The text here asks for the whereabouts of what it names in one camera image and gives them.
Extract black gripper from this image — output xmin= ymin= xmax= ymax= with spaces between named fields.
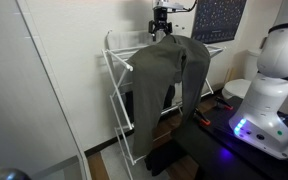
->
xmin=147 ymin=8 xmax=174 ymax=43

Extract olive green pants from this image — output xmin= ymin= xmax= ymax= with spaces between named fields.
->
xmin=126 ymin=33 xmax=212 ymax=160

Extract white hanging towel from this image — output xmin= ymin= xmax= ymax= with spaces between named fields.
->
xmin=105 ymin=29 xmax=159 ymax=52

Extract white toilet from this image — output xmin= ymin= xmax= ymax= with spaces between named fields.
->
xmin=221 ymin=49 xmax=262 ymax=101

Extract black clamp orange tip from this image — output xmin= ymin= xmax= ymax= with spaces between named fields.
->
xmin=214 ymin=96 xmax=235 ymax=112
xmin=194 ymin=107 xmax=212 ymax=127

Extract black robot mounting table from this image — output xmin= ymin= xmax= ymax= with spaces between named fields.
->
xmin=173 ymin=96 xmax=288 ymax=180

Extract black cloth on floor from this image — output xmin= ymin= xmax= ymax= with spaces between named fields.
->
xmin=144 ymin=139 xmax=189 ymax=178

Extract grey bath mat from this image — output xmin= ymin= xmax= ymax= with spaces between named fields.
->
xmin=99 ymin=132 xmax=172 ymax=180

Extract chrome round knob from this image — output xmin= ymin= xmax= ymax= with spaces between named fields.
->
xmin=0 ymin=166 xmax=32 ymax=180

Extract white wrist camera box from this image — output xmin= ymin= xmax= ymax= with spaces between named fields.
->
xmin=152 ymin=0 xmax=185 ymax=11

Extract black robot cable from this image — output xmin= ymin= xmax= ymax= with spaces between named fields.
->
xmin=175 ymin=0 xmax=199 ymax=14

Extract dark illustrated wall poster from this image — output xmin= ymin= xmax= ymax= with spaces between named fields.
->
xmin=190 ymin=0 xmax=249 ymax=45

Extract white wire drying rack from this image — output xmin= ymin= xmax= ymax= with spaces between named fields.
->
xmin=100 ymin=44 xmax=226 ymax=180

